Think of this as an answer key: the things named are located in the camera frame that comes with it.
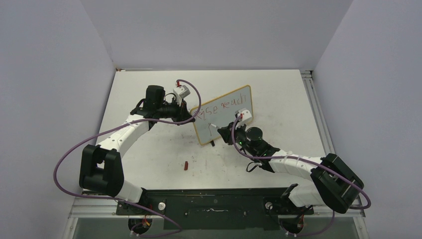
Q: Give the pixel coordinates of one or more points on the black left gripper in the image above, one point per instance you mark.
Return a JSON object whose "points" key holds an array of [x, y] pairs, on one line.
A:
{"points": [[182, 113]]}

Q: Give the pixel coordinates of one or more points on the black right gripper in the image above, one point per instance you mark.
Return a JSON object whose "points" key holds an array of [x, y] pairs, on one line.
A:
{"points": [[227, 132]]}

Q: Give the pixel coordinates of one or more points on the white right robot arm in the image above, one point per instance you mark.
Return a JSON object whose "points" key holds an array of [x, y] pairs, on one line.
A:
{"points": [[335, 184]]}

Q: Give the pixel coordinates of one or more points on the yellow framed whiteboard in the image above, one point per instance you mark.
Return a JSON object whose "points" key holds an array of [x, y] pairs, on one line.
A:
{"points": [[221, 111]]}

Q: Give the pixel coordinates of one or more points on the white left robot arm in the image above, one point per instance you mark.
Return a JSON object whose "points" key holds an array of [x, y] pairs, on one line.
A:
{"points": [[101, 165]]}

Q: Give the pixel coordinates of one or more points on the aluminium right side rail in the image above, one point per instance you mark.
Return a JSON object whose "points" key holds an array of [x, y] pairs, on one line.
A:
{"points": [[310, 88]]}

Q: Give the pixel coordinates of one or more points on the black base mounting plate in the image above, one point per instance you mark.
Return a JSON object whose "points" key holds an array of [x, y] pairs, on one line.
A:
{"points": [[220, 209]]}

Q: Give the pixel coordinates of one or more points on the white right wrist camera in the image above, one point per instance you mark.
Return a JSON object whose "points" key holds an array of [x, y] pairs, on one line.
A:
{"points": [[245, 116]]}

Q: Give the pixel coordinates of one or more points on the aluminium front frame rail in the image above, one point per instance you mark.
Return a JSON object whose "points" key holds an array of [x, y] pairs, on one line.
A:
{"points": [[105, 208]]}

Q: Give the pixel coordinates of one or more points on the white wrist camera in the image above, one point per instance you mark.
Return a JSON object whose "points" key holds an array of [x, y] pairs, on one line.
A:
{"points": [[181, 92], [245, 116]]}

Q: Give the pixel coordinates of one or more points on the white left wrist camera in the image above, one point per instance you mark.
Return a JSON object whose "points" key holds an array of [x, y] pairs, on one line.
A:
{"points": [[181, 92]]}

